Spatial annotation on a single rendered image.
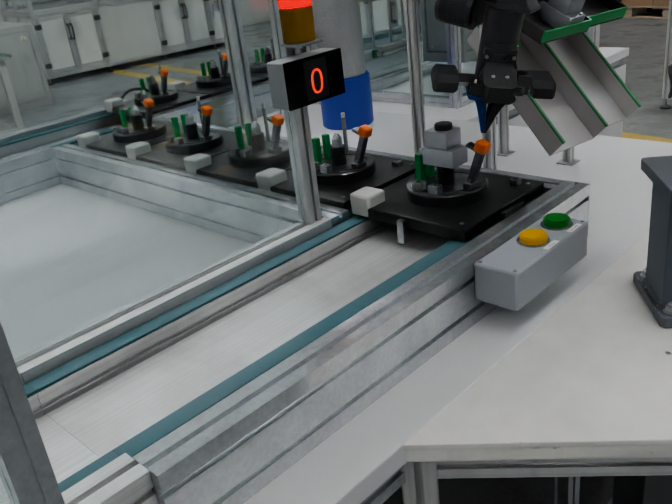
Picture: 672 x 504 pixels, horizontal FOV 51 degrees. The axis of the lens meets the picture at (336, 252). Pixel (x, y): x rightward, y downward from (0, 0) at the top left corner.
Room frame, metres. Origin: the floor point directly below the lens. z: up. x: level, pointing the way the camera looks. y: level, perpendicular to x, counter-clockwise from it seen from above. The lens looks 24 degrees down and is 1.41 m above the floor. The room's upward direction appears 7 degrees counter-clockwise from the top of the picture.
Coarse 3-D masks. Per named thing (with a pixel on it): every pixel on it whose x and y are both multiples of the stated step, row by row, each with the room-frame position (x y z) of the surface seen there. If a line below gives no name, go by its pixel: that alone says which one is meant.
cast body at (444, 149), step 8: (432, 128) 1.17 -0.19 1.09; (440, 128) 1.15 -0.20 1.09; (448, 128) 1.15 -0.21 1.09; (456, 128) 1.16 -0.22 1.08; (424, 136) 1.16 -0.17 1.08; (432, 136) 1.15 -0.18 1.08; (440, 136) 1.14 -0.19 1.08; (448, 136) 1.14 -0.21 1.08; (456, 136) 1.15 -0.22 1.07; (432, 144) 1.15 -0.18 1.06; (440, 144) 1.14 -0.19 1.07; (448, 144) 1.14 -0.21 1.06; (456, 144) 1.15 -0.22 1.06; (424, 152) 1.17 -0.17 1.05; (432, 152) 1.15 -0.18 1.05; (440, 152) 1.14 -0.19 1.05; (448, 152) 1.13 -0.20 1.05; (456, 152) 1.13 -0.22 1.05; (464, 152) 1.15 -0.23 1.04; (424, 160) 1.17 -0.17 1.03; (432, 160) 1.15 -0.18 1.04; (440, 160) 1.14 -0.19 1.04; (448, 160) 1.13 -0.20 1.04; (456, 160) 1.13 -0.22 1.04; (464, 160) 1.15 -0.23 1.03
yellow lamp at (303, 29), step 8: (296, 8) 1.10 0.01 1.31; (304, 8) 1.10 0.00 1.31; (280, 16) 1.11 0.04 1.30; (288, 16) 1.09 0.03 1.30; (296, 16) 1.09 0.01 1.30; (304, 16) 1.09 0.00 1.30; (312, 16) 1.11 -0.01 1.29; (288, 24) 1.10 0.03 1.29; (296, 24) 1.09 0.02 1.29; (304, 24) 1.09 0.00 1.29; (312, 24) 1.11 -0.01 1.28; (288, 32) 1.10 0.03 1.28; (296, 32) 1.09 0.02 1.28; (304, 32) 1.09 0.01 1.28; (312, 32) 1.10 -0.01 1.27; (288, 40) 1.10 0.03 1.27; (296, 40) 1.09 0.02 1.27; (304, 40) 1.09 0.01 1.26; (312, 40) 1.10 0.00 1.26
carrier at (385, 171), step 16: (336, 144) 1.34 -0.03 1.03; (320, 160) 1.36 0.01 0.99; (336, 160) 1.33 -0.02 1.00; (352, 160) 1.35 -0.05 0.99; (368, 160) 1.34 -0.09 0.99; (384, 160) 1.39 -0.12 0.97; (320, 176) 1.29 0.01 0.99; (336, 176) 1.28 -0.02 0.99; (352, 176) 1.28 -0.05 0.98; (368, 176) 1.30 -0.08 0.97; (384, 176) 1.29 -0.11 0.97; (400, 176) 1.29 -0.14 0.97; (320, 192) 1.25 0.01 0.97; (336, 192) 1.24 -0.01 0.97; (352, 192) 1.23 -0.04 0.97
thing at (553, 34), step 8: (536, 0) 1.41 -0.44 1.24; (544, 0) 1.40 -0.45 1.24; (528, 16) 1.34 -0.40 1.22; (536, 16) 1.35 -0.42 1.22; (528, 24) 1.27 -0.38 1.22; (536, 24) 1.32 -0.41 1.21; (544, 24) 1.32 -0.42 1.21; (576, 24) 1.29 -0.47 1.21; (584, 24) 1.31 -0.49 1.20; (528, 32) 1.27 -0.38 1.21; (536, 32) 1.26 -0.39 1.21; (544, 32) 1.25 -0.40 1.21; (552, 32) 1.26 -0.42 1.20; (560, 32) 1.27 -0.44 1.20; (568, 32) 1.29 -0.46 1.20; (576, 32) 1.30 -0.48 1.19; (536, 40) 1.26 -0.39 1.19; (544, 40) 1.25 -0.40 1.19; (552, 40) 1.27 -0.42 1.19
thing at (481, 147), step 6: (468, 144) 1.12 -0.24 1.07; (474, 144) 1.12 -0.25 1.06; (480, 144) 1.10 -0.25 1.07; (486, 144) 1.10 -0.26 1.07; (474, 150) 1.11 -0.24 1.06; (480, 150) 1.10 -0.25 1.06; (486, 150) 1.10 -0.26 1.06; (474, 156) 1.11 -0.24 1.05; (480, 156) 1.10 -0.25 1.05; (474, 162) 1.11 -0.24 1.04; (480, 162) 1.11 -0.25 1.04; (474, 168) 1.11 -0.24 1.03; (474, 174) 1.11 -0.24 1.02; (468, 180) 1.12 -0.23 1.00; (474, 180) 1.12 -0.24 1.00
